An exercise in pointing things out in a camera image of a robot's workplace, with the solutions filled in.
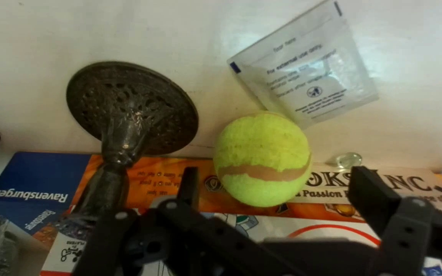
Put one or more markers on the small clear glass bead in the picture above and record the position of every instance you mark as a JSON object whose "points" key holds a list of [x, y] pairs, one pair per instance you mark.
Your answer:
{"points": [[347, 159]]}

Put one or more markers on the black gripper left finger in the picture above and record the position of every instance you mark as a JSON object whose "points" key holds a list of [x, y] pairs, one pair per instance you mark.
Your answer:
{"points": [[202, 230]]}

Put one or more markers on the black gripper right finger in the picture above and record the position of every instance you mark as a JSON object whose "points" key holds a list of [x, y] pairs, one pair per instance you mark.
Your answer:
{"points": [[402, 223]]}

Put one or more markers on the yellow-green tennis ball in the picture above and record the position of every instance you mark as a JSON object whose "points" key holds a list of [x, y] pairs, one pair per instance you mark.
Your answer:
{"points": [[261, 147]]}

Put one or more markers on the dark metal candle holder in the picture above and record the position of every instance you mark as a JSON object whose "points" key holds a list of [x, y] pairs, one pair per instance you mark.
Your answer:
{"points": [[129, 101]]}

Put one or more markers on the white paper sachet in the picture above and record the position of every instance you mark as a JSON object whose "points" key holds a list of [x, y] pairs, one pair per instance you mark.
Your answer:
{"points": [[307, 66]]}

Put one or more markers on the blue Ravensburger puzzle box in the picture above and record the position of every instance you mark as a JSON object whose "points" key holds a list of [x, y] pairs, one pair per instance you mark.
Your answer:
{"points": [[37, 184]]}

